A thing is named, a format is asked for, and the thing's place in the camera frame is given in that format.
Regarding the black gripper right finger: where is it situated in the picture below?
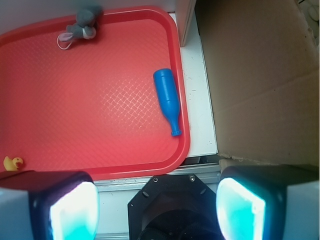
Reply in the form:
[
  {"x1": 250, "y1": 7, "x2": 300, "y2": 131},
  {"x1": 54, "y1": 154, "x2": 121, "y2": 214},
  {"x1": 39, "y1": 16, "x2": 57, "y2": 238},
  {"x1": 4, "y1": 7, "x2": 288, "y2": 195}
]
[{"x1": 216, "y1": 164, "x2": 320, "y2": 240}]

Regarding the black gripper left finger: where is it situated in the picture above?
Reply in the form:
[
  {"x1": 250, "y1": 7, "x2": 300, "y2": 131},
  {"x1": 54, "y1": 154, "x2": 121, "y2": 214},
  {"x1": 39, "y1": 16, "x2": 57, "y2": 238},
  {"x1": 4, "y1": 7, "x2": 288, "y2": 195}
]
[{"x1": 0, "y1": 170, "x2": 100, "y2": 240}]

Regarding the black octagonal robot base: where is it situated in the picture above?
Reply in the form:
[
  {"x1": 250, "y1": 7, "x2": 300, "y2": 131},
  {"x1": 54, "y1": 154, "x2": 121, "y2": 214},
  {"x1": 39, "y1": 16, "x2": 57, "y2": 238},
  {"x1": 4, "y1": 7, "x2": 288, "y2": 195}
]
[{"x1": 127, "y1": 174, "x2": 224, "y2": 240}]

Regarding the yellow rubber duck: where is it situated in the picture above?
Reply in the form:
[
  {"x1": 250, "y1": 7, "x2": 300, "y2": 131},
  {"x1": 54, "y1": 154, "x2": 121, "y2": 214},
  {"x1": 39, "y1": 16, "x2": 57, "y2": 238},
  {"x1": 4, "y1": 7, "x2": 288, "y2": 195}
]
[{"x1": 3, "y1": 156, "x2": 24, "y2": 171}]

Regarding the red plastic tray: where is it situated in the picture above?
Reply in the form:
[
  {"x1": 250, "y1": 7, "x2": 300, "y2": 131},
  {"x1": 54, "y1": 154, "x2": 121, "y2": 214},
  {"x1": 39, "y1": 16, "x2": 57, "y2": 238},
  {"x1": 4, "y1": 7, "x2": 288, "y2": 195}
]
[{"x1": 0, "y1": 6, "x2": 191, "y2": 180}]

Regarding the brown cardboard box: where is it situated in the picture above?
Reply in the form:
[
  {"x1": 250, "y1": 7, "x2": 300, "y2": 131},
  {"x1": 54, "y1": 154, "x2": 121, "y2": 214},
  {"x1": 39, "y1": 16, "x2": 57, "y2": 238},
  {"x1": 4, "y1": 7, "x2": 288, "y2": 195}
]
[{"x1": 195, "y1": 0, "x2": 320, "y2": 166}]

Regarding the blue plastic bottle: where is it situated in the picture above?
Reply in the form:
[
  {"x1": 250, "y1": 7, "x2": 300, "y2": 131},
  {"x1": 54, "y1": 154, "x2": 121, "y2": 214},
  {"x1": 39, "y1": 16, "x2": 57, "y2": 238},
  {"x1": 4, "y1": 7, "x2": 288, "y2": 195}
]
[{"x1": 153, "y1": 68, "x2": 182, "y2": 137}]

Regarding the grey plush rabbit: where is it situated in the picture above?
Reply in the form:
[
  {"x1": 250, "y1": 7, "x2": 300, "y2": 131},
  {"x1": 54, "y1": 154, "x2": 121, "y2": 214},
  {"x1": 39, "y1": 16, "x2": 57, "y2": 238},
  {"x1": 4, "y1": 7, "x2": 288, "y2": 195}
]
[{"x1": 56, "y1": 5, "x2": 103, "y2": 50}]

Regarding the wooden board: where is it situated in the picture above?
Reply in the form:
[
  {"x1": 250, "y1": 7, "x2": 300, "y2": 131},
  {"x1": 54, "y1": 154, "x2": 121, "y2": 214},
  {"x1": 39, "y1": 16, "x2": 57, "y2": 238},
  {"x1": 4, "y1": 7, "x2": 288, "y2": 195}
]
[{"x1": 175, "y1": 0, "x2": 197, "y2": 47}]

